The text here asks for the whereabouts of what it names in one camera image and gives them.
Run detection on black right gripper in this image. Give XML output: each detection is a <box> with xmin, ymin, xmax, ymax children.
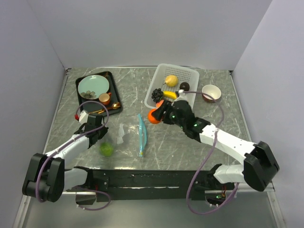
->
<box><xmin>152</xmin><ymin>99</ymin><xmax>186</xmax><ymax>128</ymax></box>

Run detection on fake orange fruit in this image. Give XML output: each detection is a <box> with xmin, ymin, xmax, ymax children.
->
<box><xmin>147</xmin><ymin>109</ymin><xmax>162</xmax><ymax>124</ymax></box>

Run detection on fake dark grapes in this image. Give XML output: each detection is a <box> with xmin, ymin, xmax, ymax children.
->
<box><xmin>151</xmin><ymin>88</ymin><xmax>164</xmax><ymax>103</ymax></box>

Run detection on fake green fruit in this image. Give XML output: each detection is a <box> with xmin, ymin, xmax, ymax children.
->
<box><xmin>99</xmin><ymin>142</ymin><xmax>114</xmax><ymax>157</ymax></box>

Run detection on fake yellow banana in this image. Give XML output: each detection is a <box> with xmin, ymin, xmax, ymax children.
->
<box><xmin>163</xmin><ymin>91</ymin><xmax>179</xmax><ymax>100</ymax></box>

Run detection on clear zip top bag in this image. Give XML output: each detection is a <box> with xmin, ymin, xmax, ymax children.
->
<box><xmin>99</xmin><ymin>113</ymin><xmax>148</xmax><ymax>158</ymax></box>

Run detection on fake yellow pear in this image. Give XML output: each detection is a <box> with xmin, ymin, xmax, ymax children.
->
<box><xmin>164</xmin><ymin>75</ymin><xmax>178</xmax><ymax>87</ymax></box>

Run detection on fake dark mangosteen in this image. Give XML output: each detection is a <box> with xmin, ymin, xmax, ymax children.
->
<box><xmin>180</xmin><ymin>82</ymin><xmax>190</xmax><ymax>91</ymax></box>

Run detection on fake peach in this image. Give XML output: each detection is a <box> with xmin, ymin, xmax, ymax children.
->
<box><xmin>155</xmin><ymin>100</ymin><xmax>164</xmax><ymax>108</ymax></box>

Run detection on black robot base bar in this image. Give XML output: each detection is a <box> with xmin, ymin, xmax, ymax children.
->
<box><xmin>65</xmin><ymin>163</ymin><xmax>240</xmax><ymax>206</ymax></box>

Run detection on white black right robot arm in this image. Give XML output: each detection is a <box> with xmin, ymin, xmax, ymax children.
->
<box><xmin>148</xmin><ymin>100</ymin><xmax>280</xmax><ymax>191</ymax></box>

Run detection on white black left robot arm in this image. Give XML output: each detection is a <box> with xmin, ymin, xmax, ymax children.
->
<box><xmin>22</xmin><ymin>114</ymin><xmax>108</xmax><ymax>202</ymax></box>

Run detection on gold spoon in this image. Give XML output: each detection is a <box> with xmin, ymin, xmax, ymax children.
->
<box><xmin>90</xmin><ymin>102</ymin><xmax>121</xmax><ymax>114</ymax></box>

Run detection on orange ceramic cup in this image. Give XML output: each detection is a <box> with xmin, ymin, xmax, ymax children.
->
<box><xmin>98</xmin><ymin>92</ymin><xmax>112</xmax><ymax>105</ymax></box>

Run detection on black rectangular tray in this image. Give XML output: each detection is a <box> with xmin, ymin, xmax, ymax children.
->
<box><xmin>75</xmin><ymin>71</ymin><xmax>122</xmax><ymax>112</ymax></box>

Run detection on white perforated plastic basket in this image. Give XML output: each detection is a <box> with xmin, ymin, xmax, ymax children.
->
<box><xmin>144</xmin><ymin>64</ymin><xmax>200</xmax><ymax>109</ymax></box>

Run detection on light teal plate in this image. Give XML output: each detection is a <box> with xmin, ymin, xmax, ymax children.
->
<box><xmin>77</xmin><ymin>75</ymin><xmax>110</xmax><ymax>100</ymax></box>

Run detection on red and white bowl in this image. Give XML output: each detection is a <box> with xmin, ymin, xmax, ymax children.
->
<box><xmin>201</xmin><ymin>85</ymin><xmax>222</xmax><ymax>103</ymax></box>

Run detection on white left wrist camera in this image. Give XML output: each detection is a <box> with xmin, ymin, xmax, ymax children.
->
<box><xmin>74</xmin><ymin>110</ymin><xmax>89</xmax><ymax>124</ymax></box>

